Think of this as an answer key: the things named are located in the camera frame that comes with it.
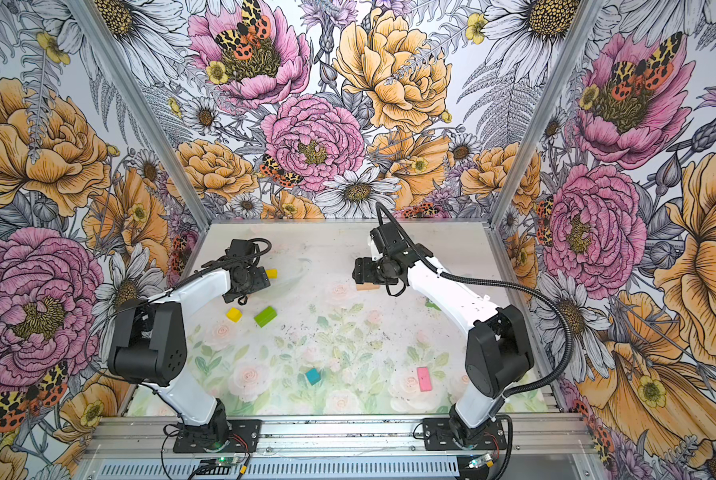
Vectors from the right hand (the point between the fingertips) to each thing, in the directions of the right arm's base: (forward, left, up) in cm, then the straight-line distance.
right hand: (365, 283), depth 85 cm
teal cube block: (-20, +15, -15) cm, 29 cm away
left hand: (+4, +36, -10) cm, 38 cm away
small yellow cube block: (-1, +41, -14) cm, 43 cm away
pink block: (-21, -15, -16) cm, 31 cm away
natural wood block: (+11, 0, -18) cm, 21 cm away
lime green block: (-2, +31, -14) cm, 34 cm away
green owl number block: (+2, -21, -16) cm, 26 cm away
